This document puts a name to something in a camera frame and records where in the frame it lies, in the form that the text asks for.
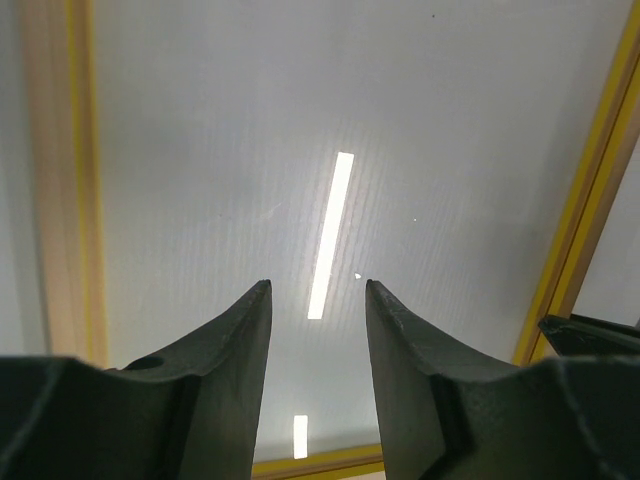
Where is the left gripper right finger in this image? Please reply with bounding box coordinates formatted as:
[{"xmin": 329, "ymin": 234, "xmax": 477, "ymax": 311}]
[{"xmin": 366, "ymin": 280, "xmax": 639, "ymax": 479}]

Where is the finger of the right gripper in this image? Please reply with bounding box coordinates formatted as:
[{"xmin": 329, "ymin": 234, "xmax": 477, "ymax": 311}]
[{"xmin": 538, "ymin": 314, "xmax": 639, "ymax": 356}]

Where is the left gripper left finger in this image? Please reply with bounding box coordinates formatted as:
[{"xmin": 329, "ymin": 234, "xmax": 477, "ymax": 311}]
[{"xmin": 1, "ymin": 280, "xmax": 272, "ymax": 479}]

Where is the yellow wooden picture frame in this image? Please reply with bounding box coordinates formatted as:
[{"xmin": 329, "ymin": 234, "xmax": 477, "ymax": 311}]
[{"xmin": 10, "ymin": 1, "xmax": 639, "ymax": 478}]

